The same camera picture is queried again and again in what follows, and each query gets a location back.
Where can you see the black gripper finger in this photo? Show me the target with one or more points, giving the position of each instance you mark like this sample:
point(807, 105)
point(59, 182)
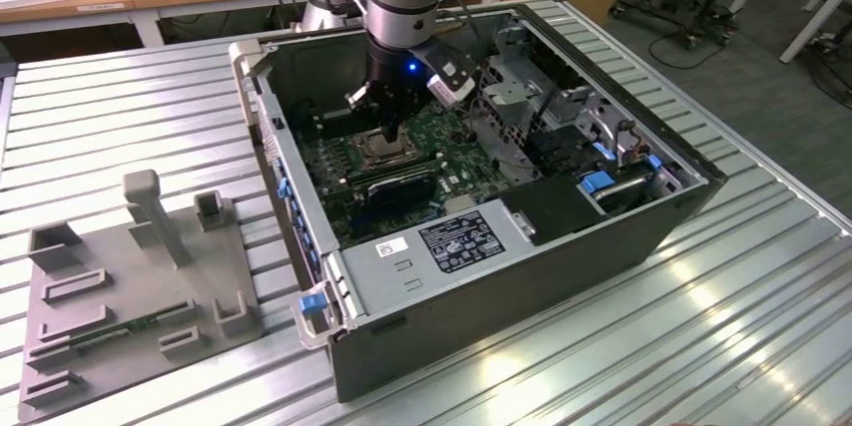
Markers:
point(367, 99)
point(407, 112)

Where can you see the silver CPU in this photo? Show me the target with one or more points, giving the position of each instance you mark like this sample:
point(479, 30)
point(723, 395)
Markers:
point(380, 152)

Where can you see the black RAM slot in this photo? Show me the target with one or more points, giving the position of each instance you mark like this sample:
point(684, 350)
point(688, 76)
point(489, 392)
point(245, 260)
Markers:
point(332, 114)
point(332, 119)
point(332, 130)
point(332, 125)

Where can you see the CPU socket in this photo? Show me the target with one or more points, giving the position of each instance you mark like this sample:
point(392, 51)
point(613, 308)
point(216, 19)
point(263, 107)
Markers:
point(392, 165)

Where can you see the green motherboard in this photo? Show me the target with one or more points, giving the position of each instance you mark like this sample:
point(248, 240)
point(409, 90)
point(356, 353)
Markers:
point(465, 156)

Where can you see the perforated metal drive cage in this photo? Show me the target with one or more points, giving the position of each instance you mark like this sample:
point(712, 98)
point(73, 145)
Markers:
point(509, 94)

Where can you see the black graphics card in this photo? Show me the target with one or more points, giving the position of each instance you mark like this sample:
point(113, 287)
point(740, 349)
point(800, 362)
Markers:
point(399, 191)

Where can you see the small silver heatsink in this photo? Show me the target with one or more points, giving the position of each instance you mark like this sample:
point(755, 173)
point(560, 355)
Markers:
point(459, 204)

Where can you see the blue expansion card clip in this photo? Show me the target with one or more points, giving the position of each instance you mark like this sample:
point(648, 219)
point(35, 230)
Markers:
point(281, 189)

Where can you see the black plastic shroud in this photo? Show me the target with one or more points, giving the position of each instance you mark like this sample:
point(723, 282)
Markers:
point(545, 211)

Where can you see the small blue clip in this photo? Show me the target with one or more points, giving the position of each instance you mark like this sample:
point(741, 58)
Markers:
point(652, 162)
point(600, 150)

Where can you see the grey power supply unit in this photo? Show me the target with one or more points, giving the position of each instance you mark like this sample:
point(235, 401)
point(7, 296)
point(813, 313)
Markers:
point(399, 266)

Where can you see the blue disk carrier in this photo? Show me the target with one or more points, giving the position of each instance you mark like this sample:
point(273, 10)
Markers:
point(596, 182)

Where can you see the blue case latch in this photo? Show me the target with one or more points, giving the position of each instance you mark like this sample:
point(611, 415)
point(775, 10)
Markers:
point(312, 306)

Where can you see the open black PC case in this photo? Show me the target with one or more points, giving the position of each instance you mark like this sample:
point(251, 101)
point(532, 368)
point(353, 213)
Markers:
point(499, 321)

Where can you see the grey parts rack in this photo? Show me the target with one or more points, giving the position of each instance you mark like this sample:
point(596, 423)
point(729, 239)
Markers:
point(133, 286)

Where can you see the green RAM stick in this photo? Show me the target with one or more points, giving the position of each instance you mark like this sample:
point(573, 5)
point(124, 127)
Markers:
point(113, 333)

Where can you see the white table leg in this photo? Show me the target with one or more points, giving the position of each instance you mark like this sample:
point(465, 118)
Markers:
point(812, 22)

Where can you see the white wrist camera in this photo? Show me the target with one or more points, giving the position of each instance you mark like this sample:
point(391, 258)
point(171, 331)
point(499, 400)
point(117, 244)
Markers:
point(452, 92)

